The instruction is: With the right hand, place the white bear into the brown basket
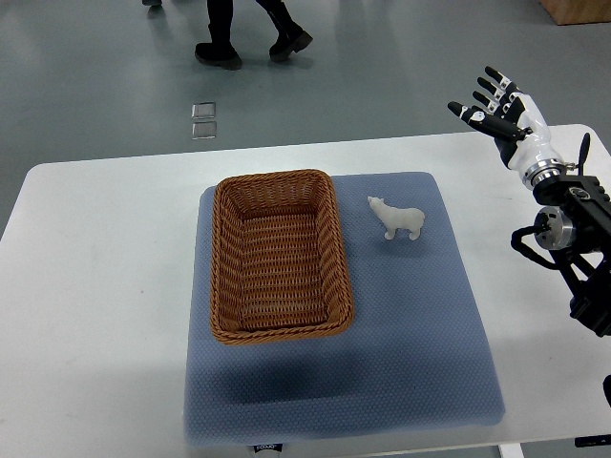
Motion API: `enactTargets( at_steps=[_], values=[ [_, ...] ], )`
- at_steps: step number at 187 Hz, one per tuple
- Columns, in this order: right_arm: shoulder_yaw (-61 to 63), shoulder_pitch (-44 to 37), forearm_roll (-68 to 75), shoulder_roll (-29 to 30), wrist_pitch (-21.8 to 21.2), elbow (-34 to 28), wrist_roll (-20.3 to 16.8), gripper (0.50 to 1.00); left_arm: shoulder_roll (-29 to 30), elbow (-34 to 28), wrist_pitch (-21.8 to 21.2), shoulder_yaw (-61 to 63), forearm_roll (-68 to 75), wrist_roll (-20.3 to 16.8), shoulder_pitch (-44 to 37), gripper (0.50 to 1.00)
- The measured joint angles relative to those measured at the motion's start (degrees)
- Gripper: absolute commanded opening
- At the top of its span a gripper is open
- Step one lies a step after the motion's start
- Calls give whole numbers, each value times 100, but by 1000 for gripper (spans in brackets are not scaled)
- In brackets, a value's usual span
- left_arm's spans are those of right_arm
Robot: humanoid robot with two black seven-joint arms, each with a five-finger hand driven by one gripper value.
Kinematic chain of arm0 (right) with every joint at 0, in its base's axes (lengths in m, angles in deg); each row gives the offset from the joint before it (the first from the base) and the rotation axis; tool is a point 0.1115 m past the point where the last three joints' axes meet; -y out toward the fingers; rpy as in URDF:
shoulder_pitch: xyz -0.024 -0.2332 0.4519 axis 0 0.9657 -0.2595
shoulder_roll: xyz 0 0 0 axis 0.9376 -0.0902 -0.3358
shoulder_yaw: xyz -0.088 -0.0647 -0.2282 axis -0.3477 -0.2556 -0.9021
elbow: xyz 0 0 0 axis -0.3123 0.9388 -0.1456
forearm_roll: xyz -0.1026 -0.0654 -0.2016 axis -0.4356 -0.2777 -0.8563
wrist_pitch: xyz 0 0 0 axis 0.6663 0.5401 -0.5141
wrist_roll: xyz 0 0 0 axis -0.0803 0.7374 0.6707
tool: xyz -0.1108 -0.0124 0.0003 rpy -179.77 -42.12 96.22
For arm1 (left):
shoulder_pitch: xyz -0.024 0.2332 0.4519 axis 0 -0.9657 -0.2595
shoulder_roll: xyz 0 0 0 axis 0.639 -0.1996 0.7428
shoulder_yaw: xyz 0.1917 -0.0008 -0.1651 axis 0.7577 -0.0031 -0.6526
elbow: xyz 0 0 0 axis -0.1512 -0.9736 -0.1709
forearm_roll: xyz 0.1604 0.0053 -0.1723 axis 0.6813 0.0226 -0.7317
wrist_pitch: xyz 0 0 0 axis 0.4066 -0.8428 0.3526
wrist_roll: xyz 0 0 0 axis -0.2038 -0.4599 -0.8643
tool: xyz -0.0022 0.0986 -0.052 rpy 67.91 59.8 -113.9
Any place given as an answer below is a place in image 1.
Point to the white bear figurine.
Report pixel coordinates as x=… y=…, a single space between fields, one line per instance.
x=393 y=218

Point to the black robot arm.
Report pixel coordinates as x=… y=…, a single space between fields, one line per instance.
x=571 y=234

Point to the brown wicker basket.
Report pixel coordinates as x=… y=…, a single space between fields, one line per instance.
x=279 y=269

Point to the wooden box corner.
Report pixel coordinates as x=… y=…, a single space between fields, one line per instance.
x=577 y=12

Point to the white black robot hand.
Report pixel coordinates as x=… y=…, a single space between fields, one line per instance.
x=512 y=118

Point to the lower metal floor plate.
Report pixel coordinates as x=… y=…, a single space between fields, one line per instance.
x=204 y=130

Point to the blue textured mat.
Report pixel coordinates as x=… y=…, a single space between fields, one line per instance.
x=416 y=355

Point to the metal floor plate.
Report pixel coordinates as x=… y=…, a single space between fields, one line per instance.
x=203 y=110
x=204 y=130

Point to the upper metal floor plate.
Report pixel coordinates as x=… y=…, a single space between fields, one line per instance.
x=203 y=110

